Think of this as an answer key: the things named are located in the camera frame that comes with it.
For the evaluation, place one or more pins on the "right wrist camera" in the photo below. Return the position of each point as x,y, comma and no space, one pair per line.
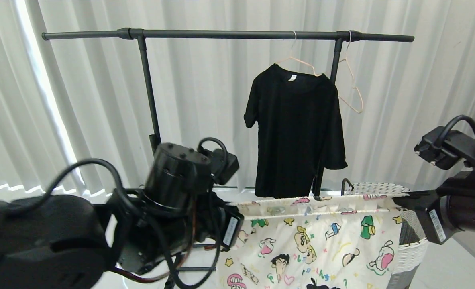
450,150

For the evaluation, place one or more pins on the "black clothes rack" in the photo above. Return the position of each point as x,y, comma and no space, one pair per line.
221,34

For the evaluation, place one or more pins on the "white laundry basket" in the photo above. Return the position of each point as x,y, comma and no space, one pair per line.
412,253

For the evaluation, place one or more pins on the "cream printed garment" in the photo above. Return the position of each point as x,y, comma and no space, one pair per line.
321,249

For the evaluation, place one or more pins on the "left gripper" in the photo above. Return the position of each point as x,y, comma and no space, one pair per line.
229,233

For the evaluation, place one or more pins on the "black garment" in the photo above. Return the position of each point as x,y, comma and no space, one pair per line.
293,132

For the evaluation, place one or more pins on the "white curtain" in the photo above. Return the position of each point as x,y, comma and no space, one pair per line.
201,100

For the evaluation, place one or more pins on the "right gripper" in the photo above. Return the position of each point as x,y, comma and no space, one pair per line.
438,220

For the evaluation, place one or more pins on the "pink clothes hanger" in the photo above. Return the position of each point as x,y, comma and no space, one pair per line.
353,80
292,48

